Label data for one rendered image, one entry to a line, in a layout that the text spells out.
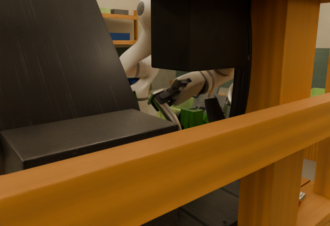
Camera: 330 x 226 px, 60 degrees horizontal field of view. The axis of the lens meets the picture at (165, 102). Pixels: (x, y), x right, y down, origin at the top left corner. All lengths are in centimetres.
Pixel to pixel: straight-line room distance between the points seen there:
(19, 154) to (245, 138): 35
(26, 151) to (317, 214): 86
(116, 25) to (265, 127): 722
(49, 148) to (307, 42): 57
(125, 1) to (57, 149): 748
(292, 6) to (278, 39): 7
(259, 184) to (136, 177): 44
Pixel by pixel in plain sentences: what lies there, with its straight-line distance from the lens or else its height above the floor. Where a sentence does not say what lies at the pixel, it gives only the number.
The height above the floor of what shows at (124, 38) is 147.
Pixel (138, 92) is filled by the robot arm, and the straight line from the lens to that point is 152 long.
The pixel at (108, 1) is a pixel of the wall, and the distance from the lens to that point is 758.
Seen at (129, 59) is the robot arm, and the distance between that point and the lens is 146.
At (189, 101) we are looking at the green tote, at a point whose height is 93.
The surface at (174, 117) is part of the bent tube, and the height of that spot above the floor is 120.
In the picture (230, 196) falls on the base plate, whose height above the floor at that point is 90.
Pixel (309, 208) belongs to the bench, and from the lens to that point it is 109.
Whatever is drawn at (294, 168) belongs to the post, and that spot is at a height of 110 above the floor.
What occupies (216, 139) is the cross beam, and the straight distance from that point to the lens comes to 42.
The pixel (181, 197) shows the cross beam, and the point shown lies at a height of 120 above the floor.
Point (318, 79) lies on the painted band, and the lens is 788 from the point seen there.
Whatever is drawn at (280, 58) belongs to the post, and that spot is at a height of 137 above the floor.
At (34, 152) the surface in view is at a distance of 49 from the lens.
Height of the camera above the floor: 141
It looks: 12 degrees down
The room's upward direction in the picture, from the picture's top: straight up
